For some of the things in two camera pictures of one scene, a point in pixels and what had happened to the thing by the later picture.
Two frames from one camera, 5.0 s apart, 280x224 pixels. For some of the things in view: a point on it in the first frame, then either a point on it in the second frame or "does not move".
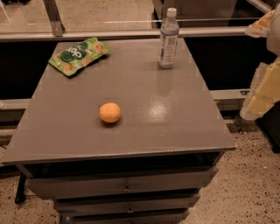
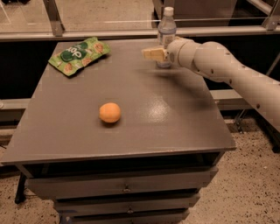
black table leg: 20,194 does not move
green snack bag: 71,59 does not move
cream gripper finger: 264,92 -> 180,52
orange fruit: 109,112 does not move
